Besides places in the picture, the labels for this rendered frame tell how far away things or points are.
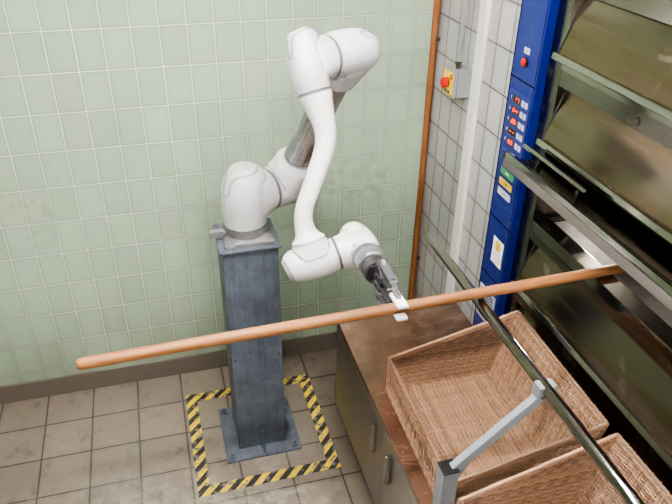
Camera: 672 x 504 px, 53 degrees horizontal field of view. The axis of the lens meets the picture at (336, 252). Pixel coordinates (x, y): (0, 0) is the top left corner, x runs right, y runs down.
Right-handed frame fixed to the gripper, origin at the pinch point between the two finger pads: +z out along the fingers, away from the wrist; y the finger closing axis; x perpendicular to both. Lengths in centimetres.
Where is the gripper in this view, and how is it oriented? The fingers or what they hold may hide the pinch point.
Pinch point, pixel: (398, 306)
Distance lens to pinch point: 178.9
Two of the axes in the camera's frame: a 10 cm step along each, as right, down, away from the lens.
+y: -0.2, 8.5, 5.3
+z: 2.8, 5.1, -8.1
